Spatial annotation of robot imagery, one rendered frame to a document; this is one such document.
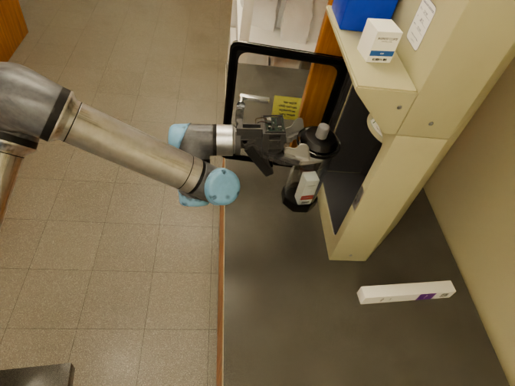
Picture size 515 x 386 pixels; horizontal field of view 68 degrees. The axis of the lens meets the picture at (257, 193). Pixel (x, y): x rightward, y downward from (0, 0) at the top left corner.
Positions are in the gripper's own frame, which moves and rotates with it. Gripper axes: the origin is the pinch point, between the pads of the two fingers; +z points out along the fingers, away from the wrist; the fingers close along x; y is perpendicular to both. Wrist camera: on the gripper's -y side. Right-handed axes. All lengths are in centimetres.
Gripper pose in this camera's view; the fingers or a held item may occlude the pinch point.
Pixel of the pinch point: (315, 147)
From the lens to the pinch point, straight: 96.8
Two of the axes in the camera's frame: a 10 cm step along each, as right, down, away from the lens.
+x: -0.6, -7.6, 6.5
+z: 10.0, 0.0, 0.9
